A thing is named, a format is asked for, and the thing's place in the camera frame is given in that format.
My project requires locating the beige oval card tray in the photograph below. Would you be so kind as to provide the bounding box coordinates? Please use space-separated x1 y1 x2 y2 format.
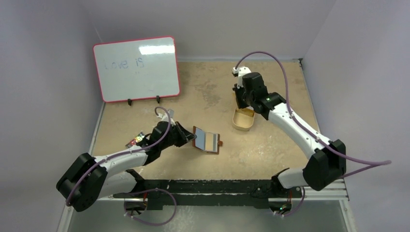
232 108 255 131

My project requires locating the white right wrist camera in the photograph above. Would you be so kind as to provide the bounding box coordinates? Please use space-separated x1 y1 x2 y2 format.
232 66 251 77

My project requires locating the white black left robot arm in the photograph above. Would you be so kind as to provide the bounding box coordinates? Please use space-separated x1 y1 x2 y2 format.
56 121 196 212

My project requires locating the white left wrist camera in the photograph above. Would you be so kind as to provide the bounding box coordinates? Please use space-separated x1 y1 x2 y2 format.
157 109 176 126

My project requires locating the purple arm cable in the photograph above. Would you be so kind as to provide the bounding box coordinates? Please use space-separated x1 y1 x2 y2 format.
65 107 177 227
234 51 392 218

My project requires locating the pink framed whiteboard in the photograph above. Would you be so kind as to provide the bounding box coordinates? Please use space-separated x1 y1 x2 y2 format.
93 36 181 102

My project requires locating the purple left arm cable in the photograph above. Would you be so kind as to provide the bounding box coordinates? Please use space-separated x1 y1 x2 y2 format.
65 107 177 227

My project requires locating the pack of coloured markers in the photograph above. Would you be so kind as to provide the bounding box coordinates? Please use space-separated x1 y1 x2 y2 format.
125 132 147 148

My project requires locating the aluminium rail frame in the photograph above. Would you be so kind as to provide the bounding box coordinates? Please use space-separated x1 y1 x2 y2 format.
69 173 348 213

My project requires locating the brown leather card holder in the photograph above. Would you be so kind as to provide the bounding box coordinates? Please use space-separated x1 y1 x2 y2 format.
192 126 223 154

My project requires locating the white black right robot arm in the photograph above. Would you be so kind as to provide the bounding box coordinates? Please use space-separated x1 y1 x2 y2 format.
233 70 346 197

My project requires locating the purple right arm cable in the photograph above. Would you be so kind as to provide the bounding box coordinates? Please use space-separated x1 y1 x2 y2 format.
234 51 392 218

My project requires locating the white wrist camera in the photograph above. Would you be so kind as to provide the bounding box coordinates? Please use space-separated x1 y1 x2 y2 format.
232 66 251 77
157 109 176 126

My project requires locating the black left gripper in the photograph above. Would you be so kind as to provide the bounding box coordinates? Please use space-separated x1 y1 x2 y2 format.
159 121 196 151

